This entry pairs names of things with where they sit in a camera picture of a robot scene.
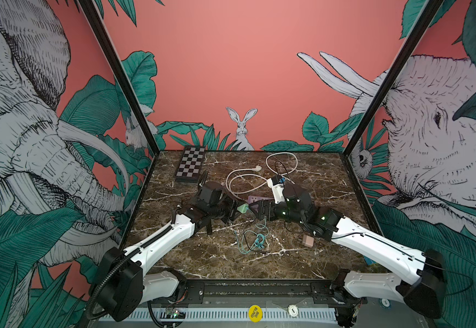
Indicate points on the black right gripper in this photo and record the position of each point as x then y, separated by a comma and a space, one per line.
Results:
269, 205

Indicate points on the purple power strip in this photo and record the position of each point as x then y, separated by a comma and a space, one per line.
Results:
255, 198

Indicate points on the white slotted rail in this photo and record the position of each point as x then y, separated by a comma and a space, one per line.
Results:
275, 314

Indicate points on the yellow round sticker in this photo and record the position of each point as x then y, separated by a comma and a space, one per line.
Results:
255, 314

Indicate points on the pink cube block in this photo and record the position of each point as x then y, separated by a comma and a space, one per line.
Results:
307, 241

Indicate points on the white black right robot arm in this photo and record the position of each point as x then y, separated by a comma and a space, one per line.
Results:
415, 278

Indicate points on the black white checkerboard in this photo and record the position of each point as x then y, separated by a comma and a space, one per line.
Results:
191, 162

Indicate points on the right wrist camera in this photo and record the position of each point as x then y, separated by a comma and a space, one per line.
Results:
276, 184

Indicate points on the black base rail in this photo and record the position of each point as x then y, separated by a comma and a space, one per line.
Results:
322, 292

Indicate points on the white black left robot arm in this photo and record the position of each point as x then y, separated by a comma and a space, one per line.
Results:
123, 282

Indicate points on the green charger plug adapter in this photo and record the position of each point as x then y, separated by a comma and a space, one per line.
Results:
243, 208

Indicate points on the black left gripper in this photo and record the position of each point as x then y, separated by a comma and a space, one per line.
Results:
233, 204

